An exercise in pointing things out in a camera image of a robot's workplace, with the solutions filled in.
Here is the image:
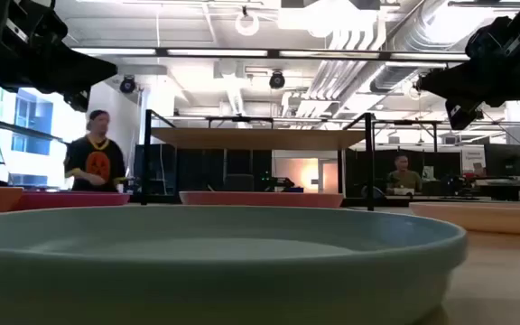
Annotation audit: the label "magenta plate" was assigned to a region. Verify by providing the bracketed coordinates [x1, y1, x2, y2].
[12, 190, 132, 212]

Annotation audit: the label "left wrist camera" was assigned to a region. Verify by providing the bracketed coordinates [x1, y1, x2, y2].
[62, 88, 92, 114]

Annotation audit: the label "black table edge rail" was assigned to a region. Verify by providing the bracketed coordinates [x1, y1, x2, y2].
[126, 193, 491, 209]

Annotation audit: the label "grey ceiling duct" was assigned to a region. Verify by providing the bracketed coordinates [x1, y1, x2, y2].
[369, 0, 473, 95]

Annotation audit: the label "wooden shelf with black frame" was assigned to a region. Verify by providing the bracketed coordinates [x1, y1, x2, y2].
[140, 108, 376, 212]

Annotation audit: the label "coral plate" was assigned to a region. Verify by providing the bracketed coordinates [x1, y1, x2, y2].
[179, 190, 345, 209]

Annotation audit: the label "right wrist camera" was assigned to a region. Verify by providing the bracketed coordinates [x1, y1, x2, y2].
[444, 97, 485, 132]

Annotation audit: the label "black partition wall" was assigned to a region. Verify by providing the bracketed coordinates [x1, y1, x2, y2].
[344, 149, 463, 198]
[133, 143, 274, 194]

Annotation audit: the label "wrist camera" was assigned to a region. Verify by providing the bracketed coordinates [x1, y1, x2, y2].
[62, 88, 92, 114]
[444, 97, 485, 132]

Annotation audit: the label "blue-grey plate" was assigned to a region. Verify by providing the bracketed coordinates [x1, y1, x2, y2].
[0, 205, 469, 325]

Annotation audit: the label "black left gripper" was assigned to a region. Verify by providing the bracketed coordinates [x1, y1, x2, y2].
[0, 42, 119, 92]

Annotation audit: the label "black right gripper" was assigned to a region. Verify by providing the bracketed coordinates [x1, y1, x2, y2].
[414, 44, 520, 107]

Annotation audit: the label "person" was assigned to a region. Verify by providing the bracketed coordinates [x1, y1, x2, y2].
[63, 108, 128, 193]
[385, 154, 423, 196]

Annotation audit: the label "black round ceiling device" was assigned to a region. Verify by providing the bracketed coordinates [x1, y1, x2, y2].
[268, 70, 287, 90]
[119, 75, 137, 95]

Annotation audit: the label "black machine with lights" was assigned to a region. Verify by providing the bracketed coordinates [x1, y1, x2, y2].
[262, 175, 296, 193]

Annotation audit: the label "white sign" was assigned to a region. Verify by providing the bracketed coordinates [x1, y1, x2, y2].
[460, 144, 487, 172]

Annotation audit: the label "black computer monitor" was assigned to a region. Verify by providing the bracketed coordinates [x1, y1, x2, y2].
[483, 143, 520, 178]

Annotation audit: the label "white hanging ring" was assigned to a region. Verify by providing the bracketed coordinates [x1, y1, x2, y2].
[235, 12, 260, 37]

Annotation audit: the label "peach plate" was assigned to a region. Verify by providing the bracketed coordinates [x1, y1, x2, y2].
[409, 200, 520, 237]

